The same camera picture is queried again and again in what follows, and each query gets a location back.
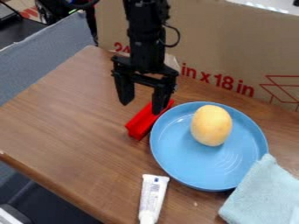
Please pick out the cardboard box wall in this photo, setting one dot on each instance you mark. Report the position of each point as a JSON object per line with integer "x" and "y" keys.
{"x": 238, "y": 45}

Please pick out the blue plate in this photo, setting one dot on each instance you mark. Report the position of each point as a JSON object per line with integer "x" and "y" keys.
{"x": 210, "y": 168}

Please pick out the white tube of cream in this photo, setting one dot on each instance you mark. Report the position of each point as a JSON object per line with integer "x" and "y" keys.
{"x": 152, "y": 198}

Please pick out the light blue towel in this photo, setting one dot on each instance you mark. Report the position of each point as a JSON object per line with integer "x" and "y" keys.
{"x": 266, "y": 198}

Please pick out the yellow lemon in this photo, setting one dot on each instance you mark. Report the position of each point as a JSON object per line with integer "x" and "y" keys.
{"x": 212, "y": 125}

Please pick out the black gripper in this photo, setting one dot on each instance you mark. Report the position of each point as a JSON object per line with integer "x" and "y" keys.
{"x": 144, "y": 68}

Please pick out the red rectangular block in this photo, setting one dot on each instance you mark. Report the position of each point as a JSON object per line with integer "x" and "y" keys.
{"x": 142, "y": 122}

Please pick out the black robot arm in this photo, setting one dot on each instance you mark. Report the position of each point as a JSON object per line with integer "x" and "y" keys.
{"x": 148, "y": 16}

